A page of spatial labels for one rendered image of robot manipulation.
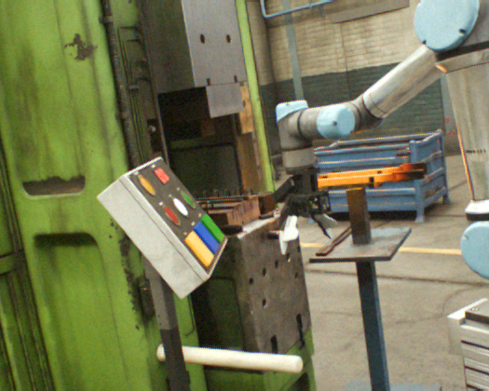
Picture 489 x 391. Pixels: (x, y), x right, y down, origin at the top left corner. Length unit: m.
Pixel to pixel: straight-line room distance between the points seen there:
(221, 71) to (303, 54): 9.25
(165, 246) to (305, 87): 9.99
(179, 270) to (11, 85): 0.95
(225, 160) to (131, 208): 1.03
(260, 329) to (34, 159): 0.87
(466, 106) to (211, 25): 1.02
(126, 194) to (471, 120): 0.69
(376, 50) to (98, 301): 8.85
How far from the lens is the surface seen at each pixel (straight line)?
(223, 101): 1.97
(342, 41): 10.76
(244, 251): 1.90
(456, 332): 1.49
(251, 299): 1.94
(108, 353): 2.06
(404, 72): 1.40
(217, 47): 1.99
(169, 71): 1.91
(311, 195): 1.47
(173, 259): 1.34
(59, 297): 2.11
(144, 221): 1.33
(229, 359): 1.77
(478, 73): 1.17
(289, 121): 1.46
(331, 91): 10.94
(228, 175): 2.32
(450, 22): 1.15
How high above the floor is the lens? 1.32
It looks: 9 degrees down
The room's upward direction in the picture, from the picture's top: 9 degrees counter-clockwise
